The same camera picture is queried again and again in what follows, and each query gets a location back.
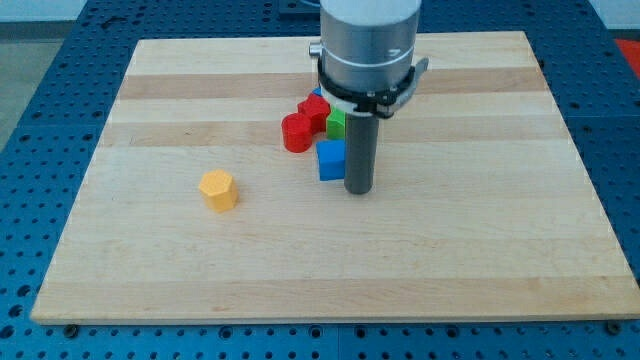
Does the blue cube block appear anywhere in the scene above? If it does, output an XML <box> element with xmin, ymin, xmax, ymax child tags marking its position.
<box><xmin>316</xmin><ymin>139</ymin><xmax>345</xmax><ymax>181</ymax></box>

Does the red star block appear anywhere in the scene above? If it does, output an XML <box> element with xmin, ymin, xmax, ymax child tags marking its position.
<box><xmin>297</xmin><ymin>93</ymin><xmax>331</xmax><ymax>134</ymax></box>

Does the green block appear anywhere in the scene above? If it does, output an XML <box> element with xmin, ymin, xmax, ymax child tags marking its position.
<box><xmin>326</xmin><ymin>107</ymin><xmax>346</xmax><ymax>140</ymax></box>

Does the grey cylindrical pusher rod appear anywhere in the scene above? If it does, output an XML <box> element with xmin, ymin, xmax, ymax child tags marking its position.
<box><xmin>344</xmin><ymin>114</ymin><xmax>379</xmax><ymax>195</ymax></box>

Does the red cylinder block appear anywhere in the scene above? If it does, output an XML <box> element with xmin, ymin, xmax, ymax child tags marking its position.
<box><xmin>281</xmin><ymin>113</ymin><xmax>313</xmax><ymax>153</ymax></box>

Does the black mounting ring clamp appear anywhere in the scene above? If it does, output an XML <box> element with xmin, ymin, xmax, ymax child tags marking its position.
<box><xmin>317</xmin><ymin>57</ymin><xmax>429</xmax><ymax>119</ymax></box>

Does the red object at right edge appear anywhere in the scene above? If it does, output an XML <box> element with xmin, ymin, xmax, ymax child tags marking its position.
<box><xmin>615</xmin><ymin>38</ymin><xmax>640</xmax><ymax>78</ymax></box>

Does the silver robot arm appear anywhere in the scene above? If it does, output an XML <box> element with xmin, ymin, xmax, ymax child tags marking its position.
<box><xmin>309</xmin><ymin>0</ymin><xmax>429</xmax><ymax>195</ymax></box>

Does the yellow hexagon block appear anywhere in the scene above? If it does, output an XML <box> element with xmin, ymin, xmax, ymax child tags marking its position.
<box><xmin>198</xmin><ymin>169</ymin><xmax>239</xmax><ymax>213</ymax></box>

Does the wooden board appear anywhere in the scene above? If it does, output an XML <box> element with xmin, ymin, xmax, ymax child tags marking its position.
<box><xmin>31</xmin><ymin>31</ymin><xmax>639</xmax><ymax>325</ymax></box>

